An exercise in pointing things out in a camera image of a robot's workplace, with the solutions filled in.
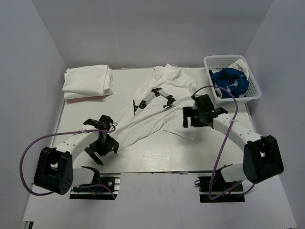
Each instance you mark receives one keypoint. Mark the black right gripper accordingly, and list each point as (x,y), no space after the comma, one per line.
(189,111)

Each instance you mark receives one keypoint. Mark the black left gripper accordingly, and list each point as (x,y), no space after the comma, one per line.
(112,145)

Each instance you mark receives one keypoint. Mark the white t-shirt black print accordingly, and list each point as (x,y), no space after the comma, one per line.
(158,106)

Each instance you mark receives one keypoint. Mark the blue Mickey Mouse t-shirt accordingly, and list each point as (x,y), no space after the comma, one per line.
(232,80)

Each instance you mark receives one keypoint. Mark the white t-shirt green trim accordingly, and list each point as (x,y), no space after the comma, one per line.
(241,65)

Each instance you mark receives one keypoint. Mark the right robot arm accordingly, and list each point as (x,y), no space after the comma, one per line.
(261,160)

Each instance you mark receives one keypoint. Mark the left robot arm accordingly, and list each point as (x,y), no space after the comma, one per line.
(55,172)

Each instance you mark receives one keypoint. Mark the folded white t-shirt stack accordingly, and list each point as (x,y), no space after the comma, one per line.
(88,81)

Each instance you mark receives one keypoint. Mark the folded pink t-shirt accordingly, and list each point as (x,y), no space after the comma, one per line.
(75,100)

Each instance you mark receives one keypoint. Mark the white plastic laundry basket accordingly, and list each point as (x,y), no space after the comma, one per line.
(216,63)

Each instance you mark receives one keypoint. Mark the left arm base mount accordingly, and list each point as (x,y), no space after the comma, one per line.
(106,187)

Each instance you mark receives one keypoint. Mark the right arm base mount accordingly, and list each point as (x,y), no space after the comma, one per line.
(233,196)

